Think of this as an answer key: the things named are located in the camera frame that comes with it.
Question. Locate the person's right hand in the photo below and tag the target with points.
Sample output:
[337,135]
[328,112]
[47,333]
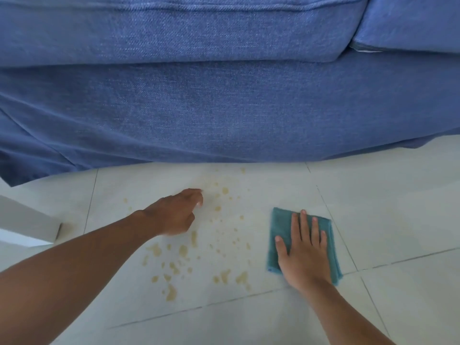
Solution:
[305,258]

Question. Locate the person's left hand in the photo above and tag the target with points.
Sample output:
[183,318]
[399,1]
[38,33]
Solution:
[172,213]

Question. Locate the person's right little finger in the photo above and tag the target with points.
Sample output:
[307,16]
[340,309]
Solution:
[323,240]

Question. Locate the person's right middle finger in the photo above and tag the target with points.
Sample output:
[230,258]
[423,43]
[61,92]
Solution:
[304,228]

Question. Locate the person's right thumb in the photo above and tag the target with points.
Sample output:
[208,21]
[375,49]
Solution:
[281,245]

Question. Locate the person's left fingers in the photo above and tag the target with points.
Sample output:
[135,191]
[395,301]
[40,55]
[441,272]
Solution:
[194,197]

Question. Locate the teal cleaning cloth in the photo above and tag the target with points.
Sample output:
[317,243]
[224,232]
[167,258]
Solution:
[282,224]

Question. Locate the person's right forearm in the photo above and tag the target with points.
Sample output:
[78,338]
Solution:
[341,316]

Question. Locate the person's left forearm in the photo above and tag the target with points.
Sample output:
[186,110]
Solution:
[72,276]

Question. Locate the yellowish liquid spill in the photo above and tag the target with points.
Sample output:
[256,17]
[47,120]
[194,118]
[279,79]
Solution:
[183,250]

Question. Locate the blue fabric sofa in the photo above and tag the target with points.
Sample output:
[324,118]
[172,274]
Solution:
[222,111]

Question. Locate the large blue sofa seat cushion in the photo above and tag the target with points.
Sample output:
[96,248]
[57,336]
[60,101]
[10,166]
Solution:
[172,28]

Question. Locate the white furniture piece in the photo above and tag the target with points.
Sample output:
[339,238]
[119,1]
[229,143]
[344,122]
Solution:
[25,222]

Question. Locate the small blue sofa seat cushion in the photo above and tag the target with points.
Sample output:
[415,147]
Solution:
[413,21]

